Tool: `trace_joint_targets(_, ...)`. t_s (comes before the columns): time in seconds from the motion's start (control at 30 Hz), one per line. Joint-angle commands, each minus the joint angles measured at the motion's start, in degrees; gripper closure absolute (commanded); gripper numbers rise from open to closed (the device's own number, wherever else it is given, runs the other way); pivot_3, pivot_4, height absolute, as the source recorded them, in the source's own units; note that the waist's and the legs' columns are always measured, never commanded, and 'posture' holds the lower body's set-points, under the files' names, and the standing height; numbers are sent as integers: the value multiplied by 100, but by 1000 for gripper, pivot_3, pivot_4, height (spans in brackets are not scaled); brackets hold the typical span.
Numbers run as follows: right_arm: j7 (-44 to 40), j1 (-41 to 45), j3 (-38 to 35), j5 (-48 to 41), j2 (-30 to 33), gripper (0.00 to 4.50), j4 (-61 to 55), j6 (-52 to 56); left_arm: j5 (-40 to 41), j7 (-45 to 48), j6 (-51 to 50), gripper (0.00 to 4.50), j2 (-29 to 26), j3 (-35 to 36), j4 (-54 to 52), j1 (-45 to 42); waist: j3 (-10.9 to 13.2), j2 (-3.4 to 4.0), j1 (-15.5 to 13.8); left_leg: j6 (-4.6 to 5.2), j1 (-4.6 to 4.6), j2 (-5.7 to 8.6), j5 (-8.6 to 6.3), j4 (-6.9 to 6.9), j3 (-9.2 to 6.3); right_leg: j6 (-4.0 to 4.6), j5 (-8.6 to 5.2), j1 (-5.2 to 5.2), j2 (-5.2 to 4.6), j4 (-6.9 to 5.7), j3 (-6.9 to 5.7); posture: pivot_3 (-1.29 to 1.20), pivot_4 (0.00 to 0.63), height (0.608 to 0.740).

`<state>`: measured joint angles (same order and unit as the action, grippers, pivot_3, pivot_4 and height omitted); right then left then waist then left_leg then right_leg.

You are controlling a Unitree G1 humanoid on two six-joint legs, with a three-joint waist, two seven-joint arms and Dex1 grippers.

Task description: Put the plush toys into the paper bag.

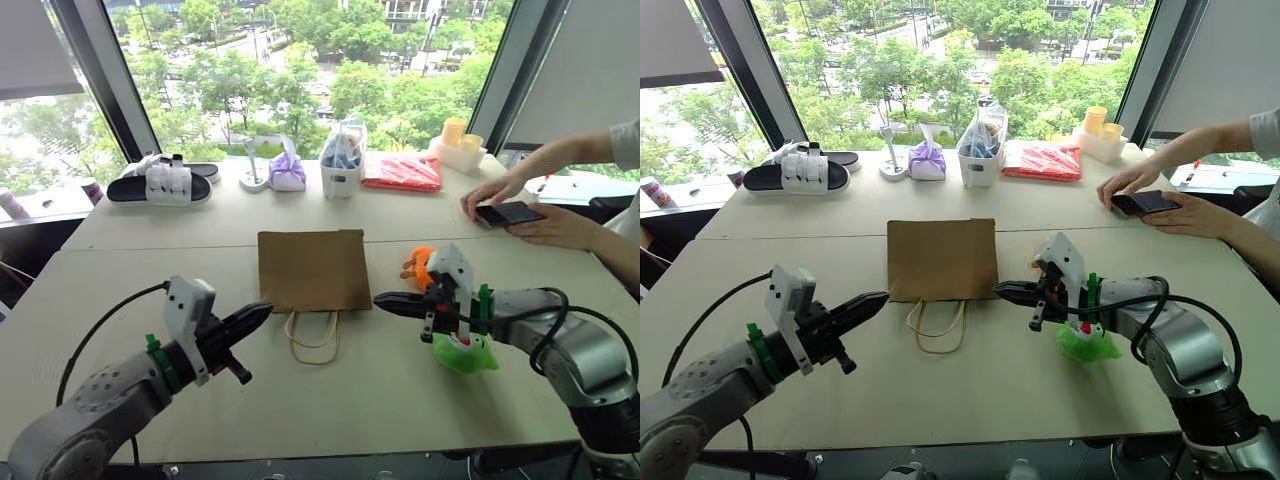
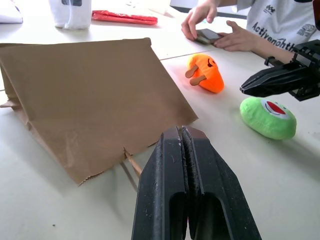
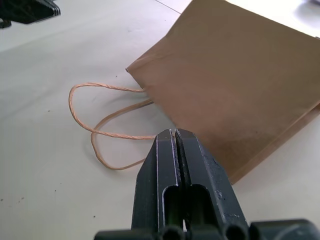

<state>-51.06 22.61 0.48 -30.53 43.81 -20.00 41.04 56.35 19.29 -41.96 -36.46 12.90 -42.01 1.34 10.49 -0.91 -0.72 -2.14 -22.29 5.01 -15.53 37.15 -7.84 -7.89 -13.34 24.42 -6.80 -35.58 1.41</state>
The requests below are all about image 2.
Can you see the white cloth item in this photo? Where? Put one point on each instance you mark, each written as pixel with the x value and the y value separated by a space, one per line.
pixel 10 11

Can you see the orange plush toy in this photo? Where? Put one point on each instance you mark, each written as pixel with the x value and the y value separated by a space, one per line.
pixel 210 77

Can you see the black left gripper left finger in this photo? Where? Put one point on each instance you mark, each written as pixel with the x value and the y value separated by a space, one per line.
pixel 160 180

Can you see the person's right hand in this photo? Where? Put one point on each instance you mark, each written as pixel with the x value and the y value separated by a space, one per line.
pixel 197 17

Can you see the brown paper bag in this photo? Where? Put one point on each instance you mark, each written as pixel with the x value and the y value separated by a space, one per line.
pixel 95 100

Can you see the red flat packet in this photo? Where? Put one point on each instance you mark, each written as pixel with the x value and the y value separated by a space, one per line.
pixel 125 17

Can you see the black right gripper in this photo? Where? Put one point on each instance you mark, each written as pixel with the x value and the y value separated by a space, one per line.
pixel 306 72

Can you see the person in white shirt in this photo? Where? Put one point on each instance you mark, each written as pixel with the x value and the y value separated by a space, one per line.
pixel 277 17

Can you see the green plush toy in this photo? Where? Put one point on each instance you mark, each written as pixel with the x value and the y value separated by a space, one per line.
pixel 265 120

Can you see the person's left hand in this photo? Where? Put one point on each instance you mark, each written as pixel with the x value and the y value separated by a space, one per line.
pixel 235 37

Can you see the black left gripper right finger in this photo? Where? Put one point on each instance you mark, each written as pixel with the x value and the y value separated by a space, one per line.
pixel 212 180

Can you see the dark smartphone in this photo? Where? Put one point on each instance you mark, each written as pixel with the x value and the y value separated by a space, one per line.
pixel 208 35

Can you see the red object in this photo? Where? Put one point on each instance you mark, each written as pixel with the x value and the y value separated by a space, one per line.
pixel 316 11

